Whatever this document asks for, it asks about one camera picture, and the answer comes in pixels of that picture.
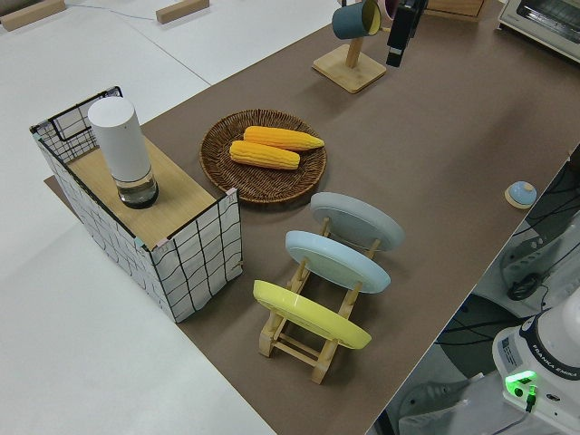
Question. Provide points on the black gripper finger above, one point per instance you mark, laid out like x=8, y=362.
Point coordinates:
x=401, y=27
x=418, y=16

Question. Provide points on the white cylinder bottle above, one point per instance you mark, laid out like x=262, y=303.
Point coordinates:
x=120, y=140

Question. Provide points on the wooden block bar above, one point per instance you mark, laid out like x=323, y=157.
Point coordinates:
x=181, y=10
x=31, y=13

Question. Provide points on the teal mug yellow inside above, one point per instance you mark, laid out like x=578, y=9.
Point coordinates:
x=353, y=20

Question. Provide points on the wooden plate rack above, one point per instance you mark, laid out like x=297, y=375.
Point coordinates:
x=294, y=351

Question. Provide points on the pink mug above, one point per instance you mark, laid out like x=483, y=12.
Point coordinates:
x=390, y=8

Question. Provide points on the white power strip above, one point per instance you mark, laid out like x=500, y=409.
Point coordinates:
x=521, y=263

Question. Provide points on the light blue plate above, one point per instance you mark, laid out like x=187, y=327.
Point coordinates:
x=335, y=258

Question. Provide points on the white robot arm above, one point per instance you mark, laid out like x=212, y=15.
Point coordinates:
x=544, y=344

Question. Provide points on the black power adapter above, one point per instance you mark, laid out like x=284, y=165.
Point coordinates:
x=522, y=289

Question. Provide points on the wooden mug tree stand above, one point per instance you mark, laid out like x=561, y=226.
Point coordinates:
x=349, y=72

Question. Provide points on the wooden cabinet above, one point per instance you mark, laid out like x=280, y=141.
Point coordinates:
x=453, y=9

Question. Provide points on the brown table mat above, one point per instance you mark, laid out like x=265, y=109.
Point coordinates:
x=408, y=158

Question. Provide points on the brown wicker basket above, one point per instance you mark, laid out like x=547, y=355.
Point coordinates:
x=254, y=181

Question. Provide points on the grey plate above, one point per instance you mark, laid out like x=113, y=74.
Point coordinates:
x=358, y=217

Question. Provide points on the yellow corn cob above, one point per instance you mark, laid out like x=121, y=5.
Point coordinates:
x=265, y=155
x=285, y=138

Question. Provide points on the blue wooden call bell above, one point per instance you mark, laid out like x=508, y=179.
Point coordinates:
x=521, y=194

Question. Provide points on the white toaster oven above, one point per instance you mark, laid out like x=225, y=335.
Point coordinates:
x=544, y=22

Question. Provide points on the yellow plate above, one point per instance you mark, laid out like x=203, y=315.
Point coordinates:
x=308, y=312

